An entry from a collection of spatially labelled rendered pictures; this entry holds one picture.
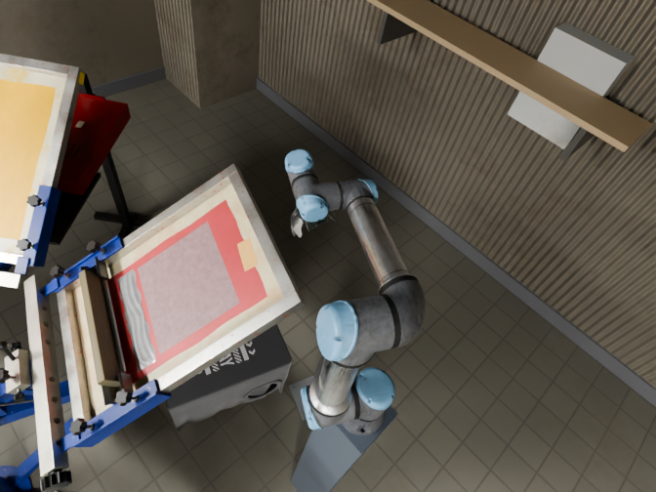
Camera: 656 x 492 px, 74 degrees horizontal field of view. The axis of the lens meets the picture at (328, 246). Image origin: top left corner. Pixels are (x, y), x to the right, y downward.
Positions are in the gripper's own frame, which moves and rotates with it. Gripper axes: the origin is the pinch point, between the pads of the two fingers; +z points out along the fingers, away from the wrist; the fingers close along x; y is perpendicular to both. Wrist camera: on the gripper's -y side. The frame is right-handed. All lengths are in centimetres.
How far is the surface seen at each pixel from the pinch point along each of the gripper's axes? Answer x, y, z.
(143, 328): -63, 6, 4
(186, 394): -66, 20, 36
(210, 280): -37.7, 4.2, -2.3
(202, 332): -45.4, 18.5, -0.2
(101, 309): -73, -5, 0
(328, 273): 16, -65, 161
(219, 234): -29.6, -9.3, -4.4
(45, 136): -76, -83, -12
